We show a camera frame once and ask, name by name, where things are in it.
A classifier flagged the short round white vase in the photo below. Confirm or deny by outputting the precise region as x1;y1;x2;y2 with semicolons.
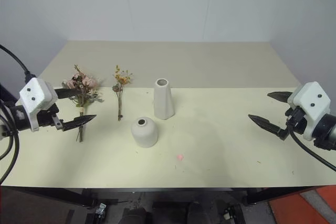
131;116;159;148

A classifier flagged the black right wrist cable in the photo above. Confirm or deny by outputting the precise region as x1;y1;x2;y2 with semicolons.
288;119;336;172

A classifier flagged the orange floor mat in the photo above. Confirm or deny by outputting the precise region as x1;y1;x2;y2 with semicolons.
267;186;336;224

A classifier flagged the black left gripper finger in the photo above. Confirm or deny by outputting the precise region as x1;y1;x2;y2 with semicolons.
54;88;82;101
51;114;97;132

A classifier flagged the tall white ceramic vase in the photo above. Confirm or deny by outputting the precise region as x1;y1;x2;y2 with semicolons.
153;78;176;121

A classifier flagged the black table frame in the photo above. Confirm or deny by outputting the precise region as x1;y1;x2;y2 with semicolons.
0;186;325;207

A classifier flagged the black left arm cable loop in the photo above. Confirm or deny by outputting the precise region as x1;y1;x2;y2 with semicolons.
0;100;20;184

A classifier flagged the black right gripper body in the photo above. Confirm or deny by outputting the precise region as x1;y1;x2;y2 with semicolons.
284;105;308;133

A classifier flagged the pink dried flower bouquet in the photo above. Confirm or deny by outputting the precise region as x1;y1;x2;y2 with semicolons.
61;63;106;143

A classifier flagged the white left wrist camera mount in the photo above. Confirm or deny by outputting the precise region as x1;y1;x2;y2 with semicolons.
15;77;58;132

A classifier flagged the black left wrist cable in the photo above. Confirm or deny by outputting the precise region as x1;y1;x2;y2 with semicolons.
0;44;37;84

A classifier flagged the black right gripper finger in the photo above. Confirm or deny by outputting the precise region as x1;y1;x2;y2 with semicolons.
248;114;290;141
267;91;294;103

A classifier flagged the black caster wheel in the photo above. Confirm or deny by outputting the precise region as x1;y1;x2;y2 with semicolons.
94;202;108;216
223;204;238;219

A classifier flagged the yellow dried flower sprig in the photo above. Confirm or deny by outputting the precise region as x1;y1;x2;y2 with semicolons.
112;64;133;122

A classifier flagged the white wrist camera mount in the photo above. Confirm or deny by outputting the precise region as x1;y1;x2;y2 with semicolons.
15;77;58;132
287;81;331;141

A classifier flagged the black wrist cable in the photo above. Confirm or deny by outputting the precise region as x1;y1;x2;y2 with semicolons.
288;119;336;172
0;44;37;84

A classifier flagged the cream paper table cover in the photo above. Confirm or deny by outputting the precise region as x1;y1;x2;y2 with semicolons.
0;87;336;189

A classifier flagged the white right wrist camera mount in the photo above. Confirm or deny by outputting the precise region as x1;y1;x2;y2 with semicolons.
287;81;331;141

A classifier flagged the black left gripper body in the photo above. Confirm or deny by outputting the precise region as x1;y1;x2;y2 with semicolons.
36;103;60;128

